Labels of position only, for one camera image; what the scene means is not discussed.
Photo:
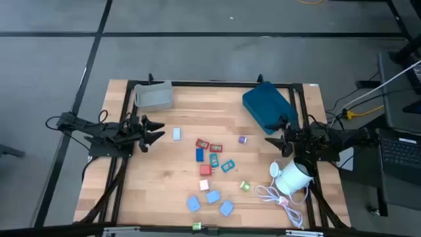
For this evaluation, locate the white flat box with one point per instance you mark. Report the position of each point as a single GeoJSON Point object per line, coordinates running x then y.
{"type": "Point", "coordinates": [347, 161]}

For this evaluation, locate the silver metal bracket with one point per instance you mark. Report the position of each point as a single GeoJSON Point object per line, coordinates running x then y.
{"type": "Point", "coordinates": [121, 230]}
{"type": "Point", "coordinates": [304, 233]}

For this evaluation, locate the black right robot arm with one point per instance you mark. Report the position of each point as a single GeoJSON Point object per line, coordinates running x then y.
{"type": "Point", "coordinates": [348, 135]}

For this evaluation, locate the dark laptop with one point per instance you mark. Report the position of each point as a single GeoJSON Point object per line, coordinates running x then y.
{"type": "Point", "coordinates": [399, 151]}

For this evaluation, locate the black metal table frame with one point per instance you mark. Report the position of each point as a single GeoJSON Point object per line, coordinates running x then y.
{"type": "Point", "coordinates": [213, 83]}

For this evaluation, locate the black frame clamp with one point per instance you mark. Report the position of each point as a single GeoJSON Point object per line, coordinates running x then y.
{"type": "Point", "coordinates": [260, 78]}
{"type": "Point", "coordinates": [150, 78]}

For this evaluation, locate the red digital clock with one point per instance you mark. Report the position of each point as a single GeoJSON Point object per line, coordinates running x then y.
{"type": "Point", "coordinates": [216, 148]}
{"type": "Point", "coordinates": [202, 143]}

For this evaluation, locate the black caster wheel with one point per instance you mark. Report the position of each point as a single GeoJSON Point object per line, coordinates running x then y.
{"type": "Point", "coordinates": [374, 210]}

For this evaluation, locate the black overhead rig beam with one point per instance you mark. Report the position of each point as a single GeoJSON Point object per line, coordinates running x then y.
{"type": "Point", "coordinates": [49, 231]}

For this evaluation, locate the white round charging puck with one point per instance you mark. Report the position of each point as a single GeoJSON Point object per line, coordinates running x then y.
{"type": "Point", "coordinates": [274, 169]}

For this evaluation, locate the red wall charger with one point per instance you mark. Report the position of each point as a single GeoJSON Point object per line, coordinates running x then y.
{"type": "Point", "coordinates": [205, 170]}

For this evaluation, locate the small green cube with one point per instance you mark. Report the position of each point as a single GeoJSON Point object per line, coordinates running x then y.
{"type": "Point", "coordinates": [245, 186]}

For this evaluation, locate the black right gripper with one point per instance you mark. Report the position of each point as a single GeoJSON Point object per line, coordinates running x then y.
{"type": "Point", "coordinates": [296, 138]}

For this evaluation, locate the white cylindrical container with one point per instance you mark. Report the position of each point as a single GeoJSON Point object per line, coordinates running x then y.
{"type": "Point", "coordinates": [291, 179]}

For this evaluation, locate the pink white wall charger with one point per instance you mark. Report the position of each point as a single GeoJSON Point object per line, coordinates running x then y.
{"type": "Point", "coordinates": [204, 185]}

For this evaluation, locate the black chair leg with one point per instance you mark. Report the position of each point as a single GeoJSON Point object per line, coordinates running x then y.
{"type": "Point", "coordinates": [11, 151]}

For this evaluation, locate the light blue wall charger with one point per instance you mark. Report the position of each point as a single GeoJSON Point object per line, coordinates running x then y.
{"type": "Point", "coordinates": [193, 203]}
{"type": "Point", "coordinates": [226, 208]}
{"type": "Point", "coordinates": [213, 197]}

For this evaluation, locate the teal blue bin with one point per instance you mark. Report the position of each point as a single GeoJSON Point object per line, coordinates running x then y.
{"type": "Point", "coordinates": [266, 105]}

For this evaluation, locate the small green block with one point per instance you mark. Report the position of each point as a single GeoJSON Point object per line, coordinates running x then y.
{"type": "Point", "coordinates": [196, 226]}

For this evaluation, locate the black stand foot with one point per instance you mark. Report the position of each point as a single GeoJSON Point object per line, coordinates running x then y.
{"type": "Point", "coordinates": [366, 84]}

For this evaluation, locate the small purple cube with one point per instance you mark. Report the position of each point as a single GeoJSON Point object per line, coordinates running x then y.
{"type": "Point", "coordinates": [242, 140]}

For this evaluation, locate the teal digital clock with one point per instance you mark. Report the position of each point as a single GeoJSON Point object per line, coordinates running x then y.
{"type": "Point", "coordinates": [214, 160]}
{"type": "Point", "coordinates": [228, 166]}

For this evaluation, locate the dark blue rectangular block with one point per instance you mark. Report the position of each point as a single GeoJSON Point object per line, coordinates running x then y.
{"type": "Point", "coordinates": [199, 154]}

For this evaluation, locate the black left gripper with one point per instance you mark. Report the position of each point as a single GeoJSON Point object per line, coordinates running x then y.
{"type": "Point", "coordinates": [136, 131]}

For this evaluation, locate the light blue rectangular box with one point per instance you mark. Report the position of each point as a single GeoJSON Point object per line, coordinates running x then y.
{"type": "Point", "coordinates": [177, 134]}

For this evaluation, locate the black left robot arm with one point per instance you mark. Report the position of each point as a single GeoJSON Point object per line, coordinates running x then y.
{"type": "Point", "coordinates": [98, 130]}

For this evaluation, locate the grey plastic bin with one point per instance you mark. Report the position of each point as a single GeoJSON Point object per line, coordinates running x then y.
{"type": "Point", "coordinates": [154, 97]}

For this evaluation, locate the dark grey side desk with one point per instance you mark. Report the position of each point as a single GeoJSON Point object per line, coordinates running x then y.
{"type": "Point", "coordinates": [394, 98]}

